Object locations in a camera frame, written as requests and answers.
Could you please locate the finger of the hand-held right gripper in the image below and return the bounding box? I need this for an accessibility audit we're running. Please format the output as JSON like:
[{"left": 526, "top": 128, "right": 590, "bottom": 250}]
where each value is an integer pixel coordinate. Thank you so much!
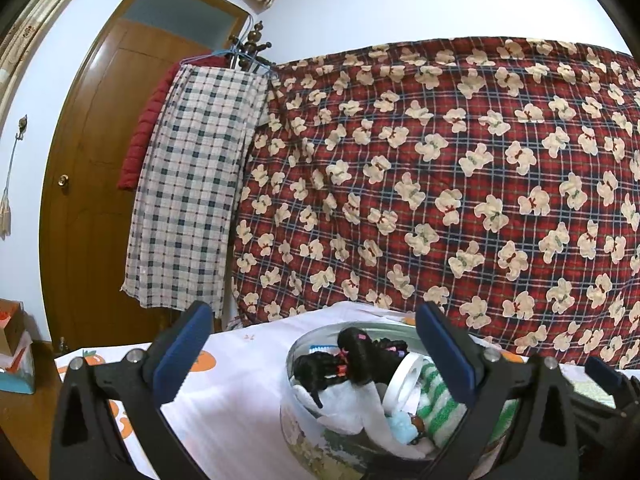
[{"left": 584, "top": 356, "right": 640, "bottom": 412}]

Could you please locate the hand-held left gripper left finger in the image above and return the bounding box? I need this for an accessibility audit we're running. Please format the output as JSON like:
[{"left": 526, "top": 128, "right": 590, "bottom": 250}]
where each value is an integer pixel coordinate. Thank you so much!
[{"left": 50, "top": 300, "right": 215, "bottom": 480}]

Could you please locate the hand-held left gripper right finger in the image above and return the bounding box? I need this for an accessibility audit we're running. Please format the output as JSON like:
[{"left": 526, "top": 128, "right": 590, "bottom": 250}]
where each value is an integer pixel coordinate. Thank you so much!
[{"left": 415, "top": 302, "right": 578, "bottom": 480}]

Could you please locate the white cloth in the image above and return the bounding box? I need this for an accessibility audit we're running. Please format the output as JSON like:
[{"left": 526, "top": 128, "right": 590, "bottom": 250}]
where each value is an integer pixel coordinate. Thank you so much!
[{"left": 381, "top": 352, "right": 427, "bottom": 409}]

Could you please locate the green white striped fuzzy sock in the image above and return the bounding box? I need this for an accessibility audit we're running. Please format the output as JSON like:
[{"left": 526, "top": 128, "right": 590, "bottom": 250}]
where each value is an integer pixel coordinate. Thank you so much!
[{"left": 414, "top": 359, "right": 521, "bottom": 450}]

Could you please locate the light blue fuzzy cloth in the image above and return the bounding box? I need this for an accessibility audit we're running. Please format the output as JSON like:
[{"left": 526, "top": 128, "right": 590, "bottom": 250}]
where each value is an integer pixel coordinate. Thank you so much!
[{"left": 387, "top": 412, "right": 426, "bottom": 446}]

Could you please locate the black beaded hairpiece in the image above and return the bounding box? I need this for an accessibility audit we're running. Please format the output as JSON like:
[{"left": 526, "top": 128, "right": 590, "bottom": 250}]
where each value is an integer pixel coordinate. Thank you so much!
[{"left": 292, "top": 327, "right": 409, "bottom": 409}]

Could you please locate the white blue-edged sock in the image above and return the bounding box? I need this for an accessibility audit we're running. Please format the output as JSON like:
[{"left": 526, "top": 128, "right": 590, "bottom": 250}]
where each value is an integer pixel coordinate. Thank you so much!
[{"left": 294, "top": 384, "right": 402, "bottom": 462}]

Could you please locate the round dark blue tin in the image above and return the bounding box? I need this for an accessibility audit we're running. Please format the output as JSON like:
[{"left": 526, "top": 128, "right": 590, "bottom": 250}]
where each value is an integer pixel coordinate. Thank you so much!
[{"left": 278, "top": 320, "right": 522, "bottom": 480}]

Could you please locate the white fruit print tablecloth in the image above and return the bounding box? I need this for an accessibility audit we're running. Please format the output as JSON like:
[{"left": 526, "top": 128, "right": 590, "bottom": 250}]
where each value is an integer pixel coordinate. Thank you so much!
[{"left": 54, "top": 300, "right": 640, "bottom": 480}]

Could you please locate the white plastic bag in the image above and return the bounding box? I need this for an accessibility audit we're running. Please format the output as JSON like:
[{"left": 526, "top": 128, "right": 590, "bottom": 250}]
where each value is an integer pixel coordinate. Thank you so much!
[{"left": 349, "top": 304, "right": 418, "bottom": 327}]

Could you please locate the teal tissue box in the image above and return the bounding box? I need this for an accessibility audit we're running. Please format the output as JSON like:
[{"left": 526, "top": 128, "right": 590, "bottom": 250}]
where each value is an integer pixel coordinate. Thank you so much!
[{"left": 0, "top": 330, "right": 37, "bottom": 394}]

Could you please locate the red plaid bear printed blanket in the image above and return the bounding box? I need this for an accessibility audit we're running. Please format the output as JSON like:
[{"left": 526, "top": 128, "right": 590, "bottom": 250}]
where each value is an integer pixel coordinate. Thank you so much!
[{"left": 231, "top": 35, "right": 640, "bottom": 370}]

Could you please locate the checked cream cloth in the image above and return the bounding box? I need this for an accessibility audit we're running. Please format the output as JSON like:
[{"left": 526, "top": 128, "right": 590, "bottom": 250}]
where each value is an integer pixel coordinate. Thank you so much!
[{"left": 119, "top": 62, "right": 272, "bottom": 319}]

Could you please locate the orange white cardboard box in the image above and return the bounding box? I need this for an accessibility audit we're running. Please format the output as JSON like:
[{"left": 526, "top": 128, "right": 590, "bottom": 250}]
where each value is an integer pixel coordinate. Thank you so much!
[{"left": 0, "top": 297, "right": 27, "bottom": 357}]

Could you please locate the wooden door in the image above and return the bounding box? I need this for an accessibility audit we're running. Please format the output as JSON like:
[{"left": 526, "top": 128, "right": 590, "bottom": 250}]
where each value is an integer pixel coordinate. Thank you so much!
[{"left": 39, "top": 0, "right": 251, "bottom": 352}]

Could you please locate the red padded jacket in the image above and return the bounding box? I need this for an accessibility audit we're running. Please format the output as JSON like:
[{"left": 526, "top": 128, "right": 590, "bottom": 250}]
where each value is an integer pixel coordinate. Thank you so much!
[{"left": 117, "top": 56, "right": 182, "bottom": 192}]

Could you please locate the curtain tassel tieback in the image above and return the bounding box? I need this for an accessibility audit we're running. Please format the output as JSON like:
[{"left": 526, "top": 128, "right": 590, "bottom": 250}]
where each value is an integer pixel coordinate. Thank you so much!
[{"left": 0, "top": 115, "right": 29, "bottom": 239}]

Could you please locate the blue clothes hanger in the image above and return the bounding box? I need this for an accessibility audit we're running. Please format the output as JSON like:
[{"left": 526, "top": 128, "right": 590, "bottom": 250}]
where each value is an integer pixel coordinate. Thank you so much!
[{"left": 179, "top": 11, "right": 282, "bottom": 82}]

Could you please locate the wooden coat rack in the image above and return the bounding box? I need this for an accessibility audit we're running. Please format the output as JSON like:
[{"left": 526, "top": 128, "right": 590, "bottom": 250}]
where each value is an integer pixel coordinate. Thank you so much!
[{"left": 227, "top": 20, "right": 274, "bottom": 78}]

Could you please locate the cream patterned curtain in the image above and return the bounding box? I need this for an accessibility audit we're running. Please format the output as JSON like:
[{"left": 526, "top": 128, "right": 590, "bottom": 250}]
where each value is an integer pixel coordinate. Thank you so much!
[{"left": 0, "top": 0, "right": 96, "bottom": 92}]

